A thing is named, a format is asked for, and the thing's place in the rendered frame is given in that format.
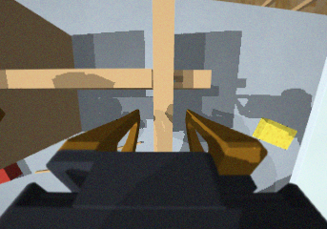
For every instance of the tan wooden board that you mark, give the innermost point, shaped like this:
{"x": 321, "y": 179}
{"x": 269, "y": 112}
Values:
{"x": 163, "y": 75}
{"x": 34, "y": 119}

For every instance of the red rectangular block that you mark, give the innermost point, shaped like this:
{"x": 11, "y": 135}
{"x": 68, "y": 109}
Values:
{"x": 9, "y": 173}

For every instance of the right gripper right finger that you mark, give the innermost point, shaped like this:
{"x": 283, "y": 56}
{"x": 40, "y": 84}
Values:
{"x": 234, "y": 153}

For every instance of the yellow sponge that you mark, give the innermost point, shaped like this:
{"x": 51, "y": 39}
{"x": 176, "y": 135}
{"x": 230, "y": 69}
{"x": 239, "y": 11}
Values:
{"x": 274, "y": 133}

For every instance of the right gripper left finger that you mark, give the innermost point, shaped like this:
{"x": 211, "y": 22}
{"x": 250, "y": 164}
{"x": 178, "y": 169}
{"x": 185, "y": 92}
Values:
{"x": 105, "y": 138}

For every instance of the tan wooden rail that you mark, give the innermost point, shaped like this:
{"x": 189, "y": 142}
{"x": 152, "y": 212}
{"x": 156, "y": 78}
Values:
{"x": 99, "y": 79}

